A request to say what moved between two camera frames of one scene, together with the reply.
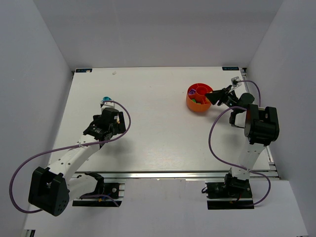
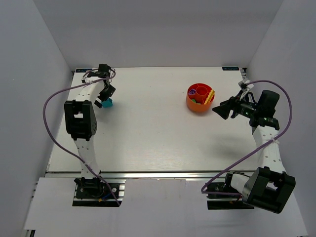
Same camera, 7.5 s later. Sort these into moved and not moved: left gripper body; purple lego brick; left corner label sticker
Moved: left gripper body
Not moved: purple lego brick; left corner label sticker
